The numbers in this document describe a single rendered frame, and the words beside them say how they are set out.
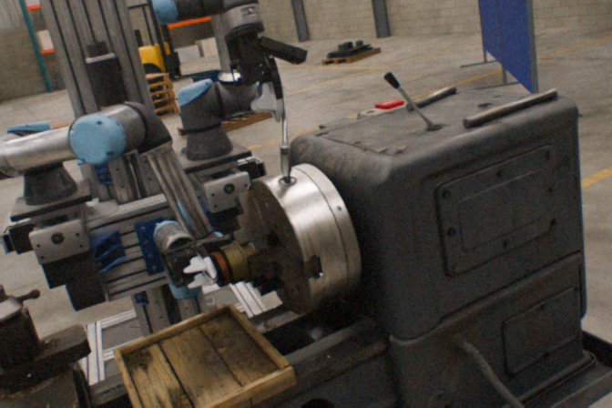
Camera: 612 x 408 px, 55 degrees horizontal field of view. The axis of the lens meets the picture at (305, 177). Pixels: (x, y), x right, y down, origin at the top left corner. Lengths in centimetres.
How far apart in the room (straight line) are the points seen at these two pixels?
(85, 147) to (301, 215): 56
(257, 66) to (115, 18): 82
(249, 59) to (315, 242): 41
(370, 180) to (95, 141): 65
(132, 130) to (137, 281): 63
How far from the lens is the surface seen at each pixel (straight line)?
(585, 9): 1303
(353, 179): 123
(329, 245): 119
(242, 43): 130
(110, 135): 143
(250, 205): 130
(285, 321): 146
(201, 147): 188
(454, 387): 147
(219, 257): 125
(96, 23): 201
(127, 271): 194
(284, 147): 119
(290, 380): 124
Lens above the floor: 159
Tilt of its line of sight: 17 degrees down
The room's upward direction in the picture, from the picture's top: 11 degrees counter-clockwise
